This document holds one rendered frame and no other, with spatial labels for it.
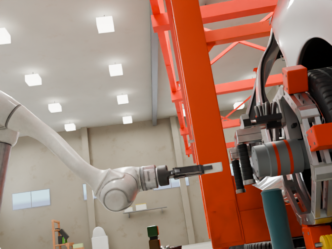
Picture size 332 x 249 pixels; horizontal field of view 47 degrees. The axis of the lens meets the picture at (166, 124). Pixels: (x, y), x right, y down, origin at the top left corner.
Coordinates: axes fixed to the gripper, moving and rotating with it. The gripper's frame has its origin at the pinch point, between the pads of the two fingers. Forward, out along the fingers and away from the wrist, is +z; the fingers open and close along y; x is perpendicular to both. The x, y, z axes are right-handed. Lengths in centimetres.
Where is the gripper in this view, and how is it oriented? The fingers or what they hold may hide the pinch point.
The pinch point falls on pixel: (212, 168)
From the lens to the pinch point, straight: 142.6
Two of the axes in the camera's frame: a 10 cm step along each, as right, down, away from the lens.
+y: -1.0, -2.6, -9.6
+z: 9.9, -1.6, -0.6
